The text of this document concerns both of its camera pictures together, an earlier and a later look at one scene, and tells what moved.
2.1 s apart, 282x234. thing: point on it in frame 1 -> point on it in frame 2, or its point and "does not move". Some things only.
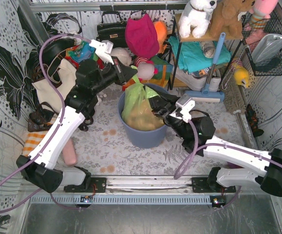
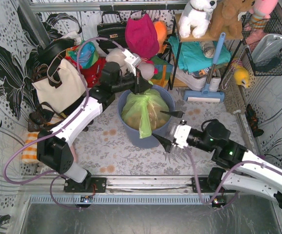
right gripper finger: (159, 106) -> (177, 114)
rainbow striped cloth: (161, 77) does not move
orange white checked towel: (32, 141) does not move
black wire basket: (272, 48) does not move
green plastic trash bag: (137, 113) does not move
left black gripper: (119, 71) -> (138, 81)
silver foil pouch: (268, 47) does not move
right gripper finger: (161, 92) -> (166, 144)
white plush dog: (197, 19) does not move
